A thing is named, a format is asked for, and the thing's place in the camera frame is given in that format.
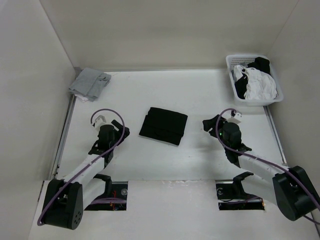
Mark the black tank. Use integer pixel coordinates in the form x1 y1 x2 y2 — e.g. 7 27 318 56
234 56 272 99
139 107 188 146

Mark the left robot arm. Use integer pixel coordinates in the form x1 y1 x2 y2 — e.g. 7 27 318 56
37 119 130 230

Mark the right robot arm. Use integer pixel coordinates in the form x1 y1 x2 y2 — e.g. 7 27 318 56
202 110 320 221

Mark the folded white tank top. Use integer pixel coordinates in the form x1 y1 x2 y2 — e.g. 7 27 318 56
75 94 89 103

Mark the folded grey tank top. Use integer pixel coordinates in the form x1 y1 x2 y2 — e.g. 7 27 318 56
68 67 112 102

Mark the white tank top in basket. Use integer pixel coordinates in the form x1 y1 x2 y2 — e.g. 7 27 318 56
232 64 278 101

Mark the black tank top in basket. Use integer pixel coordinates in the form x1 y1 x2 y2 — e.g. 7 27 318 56
234 56 272 99

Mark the white plastic laundry basket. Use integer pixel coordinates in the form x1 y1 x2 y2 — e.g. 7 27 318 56
225 53 284 107

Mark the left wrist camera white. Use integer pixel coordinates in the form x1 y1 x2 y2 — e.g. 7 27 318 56
92 115 107 131

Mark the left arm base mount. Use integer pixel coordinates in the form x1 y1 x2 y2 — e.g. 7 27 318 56
85 182 129 211

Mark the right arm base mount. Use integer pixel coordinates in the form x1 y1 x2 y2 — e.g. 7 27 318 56
215 172 265 211

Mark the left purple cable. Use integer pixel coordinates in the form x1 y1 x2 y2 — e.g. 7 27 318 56
37 108 127 227

